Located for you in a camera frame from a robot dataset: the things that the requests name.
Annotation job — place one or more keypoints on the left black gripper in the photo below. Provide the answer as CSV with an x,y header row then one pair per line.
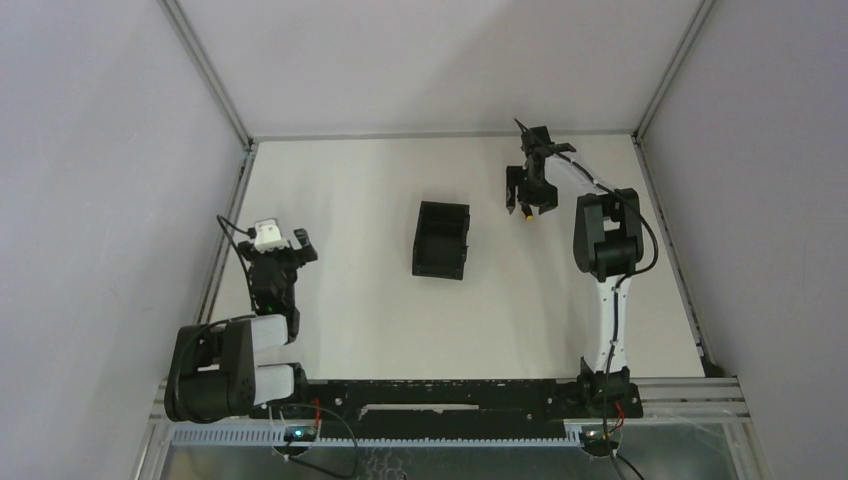
x,y
277,255

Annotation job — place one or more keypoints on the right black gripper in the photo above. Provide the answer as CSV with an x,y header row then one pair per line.
x,y
530,196

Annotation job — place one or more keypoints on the yellow screwdriver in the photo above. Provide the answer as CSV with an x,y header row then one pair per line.
x,y
527,212

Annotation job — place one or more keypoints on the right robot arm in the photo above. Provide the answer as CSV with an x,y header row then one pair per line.
x,y
609,232

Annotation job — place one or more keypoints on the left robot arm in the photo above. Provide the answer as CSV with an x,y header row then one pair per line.
x,y
214,373

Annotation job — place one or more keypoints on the black plastic bin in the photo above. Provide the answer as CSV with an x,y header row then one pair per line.
x,y
440,242

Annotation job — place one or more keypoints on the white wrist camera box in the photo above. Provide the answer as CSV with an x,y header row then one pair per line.
x,y
268,236

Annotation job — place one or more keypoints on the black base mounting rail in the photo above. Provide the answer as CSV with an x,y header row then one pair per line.
x,y
553,399

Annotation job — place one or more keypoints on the grey slotted cable duct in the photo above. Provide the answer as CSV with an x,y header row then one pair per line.
x,y
265,435

